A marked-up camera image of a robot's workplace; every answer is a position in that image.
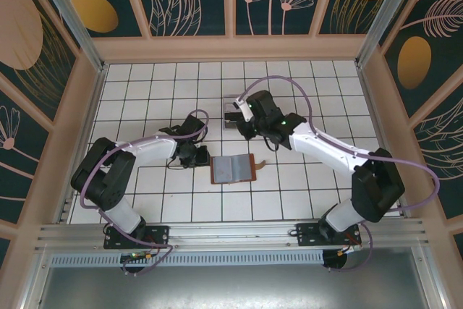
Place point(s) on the black VIP card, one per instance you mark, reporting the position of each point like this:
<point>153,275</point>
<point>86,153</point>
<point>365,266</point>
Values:
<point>231,116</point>

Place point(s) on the brown leather card holder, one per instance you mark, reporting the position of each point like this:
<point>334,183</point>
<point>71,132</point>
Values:
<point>233,169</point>

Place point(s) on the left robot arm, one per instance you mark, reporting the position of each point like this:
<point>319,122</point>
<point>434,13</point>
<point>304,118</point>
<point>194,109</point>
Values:
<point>115,178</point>

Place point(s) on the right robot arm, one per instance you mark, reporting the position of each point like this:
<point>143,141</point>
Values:
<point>376,186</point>

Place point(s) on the small circuit board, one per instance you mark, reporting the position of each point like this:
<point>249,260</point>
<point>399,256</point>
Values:
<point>135,256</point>

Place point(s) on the grey metal sheet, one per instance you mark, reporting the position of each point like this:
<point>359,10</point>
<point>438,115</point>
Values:
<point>231,287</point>

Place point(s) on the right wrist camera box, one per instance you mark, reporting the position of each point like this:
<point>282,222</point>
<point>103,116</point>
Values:
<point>245,109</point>

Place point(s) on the aluminium front rail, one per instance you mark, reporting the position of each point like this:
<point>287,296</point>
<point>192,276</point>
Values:
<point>231,233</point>

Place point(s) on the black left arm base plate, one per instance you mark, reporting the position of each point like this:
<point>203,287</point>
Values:
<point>155,236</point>

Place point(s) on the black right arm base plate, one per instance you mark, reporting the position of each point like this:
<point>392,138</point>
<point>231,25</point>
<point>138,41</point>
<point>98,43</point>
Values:
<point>307,234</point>

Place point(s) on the aluminium side rail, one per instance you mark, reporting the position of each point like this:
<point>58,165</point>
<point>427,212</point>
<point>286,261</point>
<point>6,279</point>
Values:
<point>66,211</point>

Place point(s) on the aluminium corner post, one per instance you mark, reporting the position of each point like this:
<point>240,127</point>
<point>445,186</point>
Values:
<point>387,16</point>
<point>72,23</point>

